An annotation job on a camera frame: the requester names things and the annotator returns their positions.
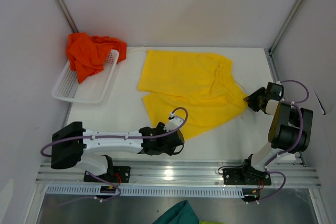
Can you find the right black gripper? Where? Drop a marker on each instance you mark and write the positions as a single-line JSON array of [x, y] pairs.
[[250, 99]]

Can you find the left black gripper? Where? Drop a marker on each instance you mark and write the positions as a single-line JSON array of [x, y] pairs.
[[159, 127]]

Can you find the yellow shorts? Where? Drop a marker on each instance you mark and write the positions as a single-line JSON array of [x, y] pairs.
[[201, 82]]

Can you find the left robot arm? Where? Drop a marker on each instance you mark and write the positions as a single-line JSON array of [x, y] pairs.
[[74, 146]]

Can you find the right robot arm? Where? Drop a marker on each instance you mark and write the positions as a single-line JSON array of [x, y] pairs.
[[258, 160]]

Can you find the orange shorts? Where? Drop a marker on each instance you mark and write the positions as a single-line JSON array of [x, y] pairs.
[[88, 54]]

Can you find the teal cloth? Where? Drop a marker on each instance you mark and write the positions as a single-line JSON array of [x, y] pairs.
[[180, 213]]

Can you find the white plastic basket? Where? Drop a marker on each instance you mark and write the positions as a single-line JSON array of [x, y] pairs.
[[92, 90]]

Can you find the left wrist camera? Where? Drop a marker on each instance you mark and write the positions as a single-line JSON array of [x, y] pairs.
[[174, 122]]

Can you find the right side aluminium rail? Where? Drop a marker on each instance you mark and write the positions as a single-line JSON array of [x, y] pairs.
[[287, 125]]

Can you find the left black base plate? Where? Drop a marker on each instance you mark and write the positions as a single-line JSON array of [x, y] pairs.
[[120, 174]]

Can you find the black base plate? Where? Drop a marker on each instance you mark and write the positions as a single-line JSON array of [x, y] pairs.
[[120, 174], [244, 176]]

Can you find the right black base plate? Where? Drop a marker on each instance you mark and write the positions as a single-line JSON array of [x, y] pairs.
[[244, 176]]

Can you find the aluminium mounting rail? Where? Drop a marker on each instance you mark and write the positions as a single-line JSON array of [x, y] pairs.
[[176, 174]]

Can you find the slotted cable duct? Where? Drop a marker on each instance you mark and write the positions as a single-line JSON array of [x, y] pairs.
[[151, 191]]

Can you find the right aluminium corner post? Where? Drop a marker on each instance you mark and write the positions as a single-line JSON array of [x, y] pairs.
[[286, 25]]

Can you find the aluminium corner post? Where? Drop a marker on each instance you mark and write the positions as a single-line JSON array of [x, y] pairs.
[[67, 15], [286, 25]]

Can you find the left aluminium corner post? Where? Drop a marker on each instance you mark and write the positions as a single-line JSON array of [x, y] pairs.
[[67, 15]]

